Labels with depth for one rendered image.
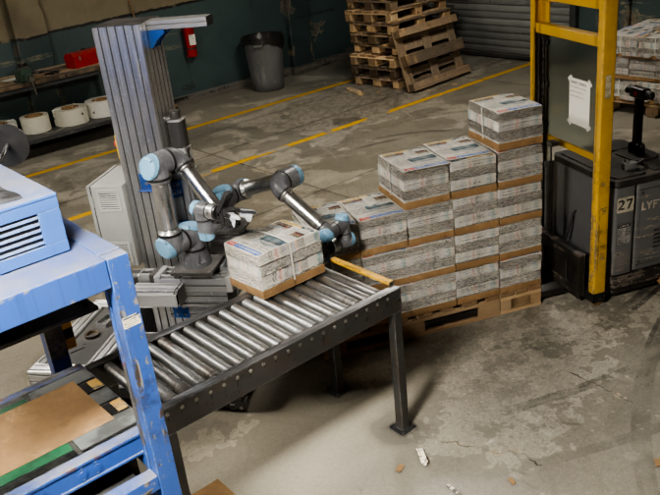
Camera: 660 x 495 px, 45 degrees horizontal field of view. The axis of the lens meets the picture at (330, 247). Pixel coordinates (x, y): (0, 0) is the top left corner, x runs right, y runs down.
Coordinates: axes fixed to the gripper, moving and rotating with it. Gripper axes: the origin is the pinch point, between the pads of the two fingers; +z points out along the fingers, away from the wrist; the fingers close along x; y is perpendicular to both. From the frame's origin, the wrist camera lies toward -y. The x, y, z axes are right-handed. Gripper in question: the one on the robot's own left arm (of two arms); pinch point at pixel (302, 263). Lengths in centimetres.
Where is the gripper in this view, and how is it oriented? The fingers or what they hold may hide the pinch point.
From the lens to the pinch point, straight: 413.5
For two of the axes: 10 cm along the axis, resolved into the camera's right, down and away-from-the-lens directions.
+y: -1.0, -9.1, -4.1
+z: -7.6, 3.4, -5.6
